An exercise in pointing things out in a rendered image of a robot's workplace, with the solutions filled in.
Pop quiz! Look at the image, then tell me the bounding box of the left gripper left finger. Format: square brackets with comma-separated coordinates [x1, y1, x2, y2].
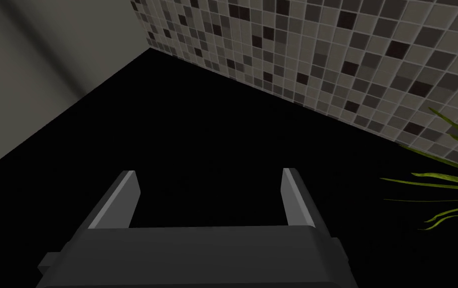
[87, 169, 141, 230]

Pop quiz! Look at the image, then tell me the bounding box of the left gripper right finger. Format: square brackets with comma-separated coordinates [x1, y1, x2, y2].
[281, 167, 317, 228]

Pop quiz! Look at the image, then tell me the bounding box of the green leafy plant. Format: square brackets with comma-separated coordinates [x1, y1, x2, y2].
[380, 107, 458, 232]

